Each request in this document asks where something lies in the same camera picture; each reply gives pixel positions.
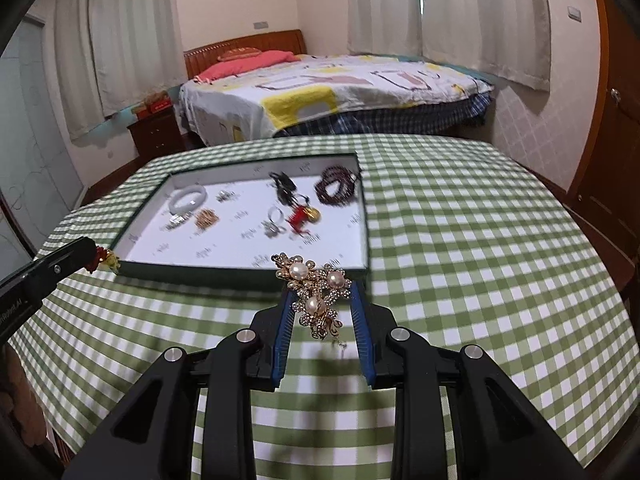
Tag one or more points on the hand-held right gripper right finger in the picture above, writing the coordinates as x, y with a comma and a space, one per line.
364, 345

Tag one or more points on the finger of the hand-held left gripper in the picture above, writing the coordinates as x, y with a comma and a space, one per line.
55, 265

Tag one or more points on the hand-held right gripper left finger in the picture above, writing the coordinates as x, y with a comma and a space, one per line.
281, 345

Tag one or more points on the red knot small gold bell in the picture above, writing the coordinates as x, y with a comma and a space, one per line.
106, 260

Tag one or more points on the large gold pearl brooch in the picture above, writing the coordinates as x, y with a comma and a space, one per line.
299, 271

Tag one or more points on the dark green jewelry tray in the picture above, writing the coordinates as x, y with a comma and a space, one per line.
200, 274

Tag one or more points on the pearl flower brooch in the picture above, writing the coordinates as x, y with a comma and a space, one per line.
274, 224
175, 220

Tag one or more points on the red knot large gold bell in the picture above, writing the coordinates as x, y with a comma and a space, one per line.
300, 216

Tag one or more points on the small silver brooch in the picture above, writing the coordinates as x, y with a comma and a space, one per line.
225, 195

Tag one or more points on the frosted glass door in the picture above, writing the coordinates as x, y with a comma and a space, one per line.
35, 150

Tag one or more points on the white jade bangle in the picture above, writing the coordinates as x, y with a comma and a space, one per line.
172, 202

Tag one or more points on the green checkered tablecloth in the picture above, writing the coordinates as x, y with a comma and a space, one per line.
475, 260

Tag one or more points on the dark wooden nightstand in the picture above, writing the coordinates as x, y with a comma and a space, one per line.
152, 132

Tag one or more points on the red box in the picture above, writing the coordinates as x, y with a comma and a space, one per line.
160, 108

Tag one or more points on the narrow white curtain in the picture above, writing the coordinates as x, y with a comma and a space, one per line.
75, 60
385, 5

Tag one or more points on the wide white curtain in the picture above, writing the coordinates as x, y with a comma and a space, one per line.
135, 25
485, 20

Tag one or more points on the bed with patterned cover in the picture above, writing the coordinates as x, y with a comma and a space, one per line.
350, 85

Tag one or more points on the pink pillow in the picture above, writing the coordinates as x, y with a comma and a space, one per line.
245, 62

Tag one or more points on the orange patterned pillow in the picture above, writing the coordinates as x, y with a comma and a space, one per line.
240, 53

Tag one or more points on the wooden headboard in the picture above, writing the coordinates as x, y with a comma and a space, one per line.
270, 42

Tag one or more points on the white wall switch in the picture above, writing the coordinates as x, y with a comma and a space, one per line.
575, 13

